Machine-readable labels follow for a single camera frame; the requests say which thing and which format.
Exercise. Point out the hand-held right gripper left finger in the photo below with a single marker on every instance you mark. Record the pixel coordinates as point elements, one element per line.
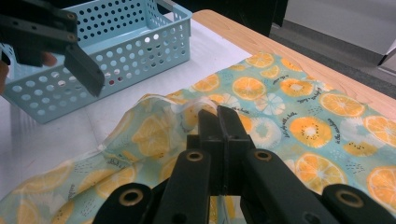
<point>214,140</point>

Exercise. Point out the orange slice print tote bag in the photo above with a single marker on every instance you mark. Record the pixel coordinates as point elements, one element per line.
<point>280,118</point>

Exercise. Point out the white cabinet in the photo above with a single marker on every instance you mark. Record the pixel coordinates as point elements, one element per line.
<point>342,21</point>

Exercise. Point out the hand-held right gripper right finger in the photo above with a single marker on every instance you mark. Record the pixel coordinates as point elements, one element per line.
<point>233,140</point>

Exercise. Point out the light blue perforated plastic basket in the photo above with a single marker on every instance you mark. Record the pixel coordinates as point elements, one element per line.
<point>130,46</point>

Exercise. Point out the white table mat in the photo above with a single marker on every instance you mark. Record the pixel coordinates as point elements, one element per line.
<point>199,56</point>

